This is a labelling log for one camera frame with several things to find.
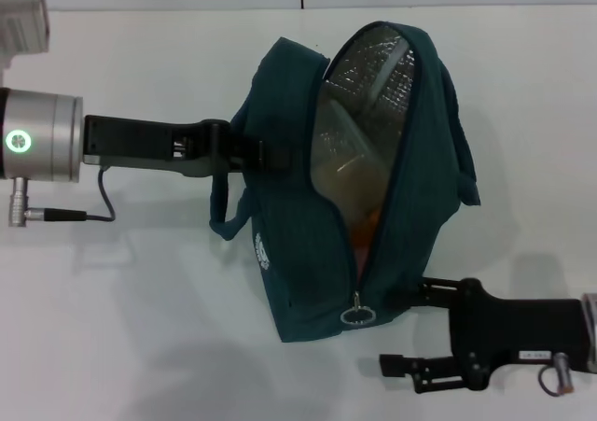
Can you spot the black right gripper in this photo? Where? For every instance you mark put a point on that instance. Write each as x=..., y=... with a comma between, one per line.
x=513, y=327

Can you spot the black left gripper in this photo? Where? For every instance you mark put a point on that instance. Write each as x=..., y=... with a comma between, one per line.
x=140, y=143

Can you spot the clear food container blue seal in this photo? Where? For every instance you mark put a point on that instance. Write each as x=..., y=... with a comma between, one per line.
x=350, y=159

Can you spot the dark teal insulated lunch bag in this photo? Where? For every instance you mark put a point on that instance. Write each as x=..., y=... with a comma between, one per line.
x=289, y=253

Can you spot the yellow banana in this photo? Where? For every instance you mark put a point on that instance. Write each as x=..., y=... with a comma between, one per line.
x=366, y=227

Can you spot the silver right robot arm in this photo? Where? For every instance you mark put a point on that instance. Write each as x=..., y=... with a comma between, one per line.
x=591, y=327

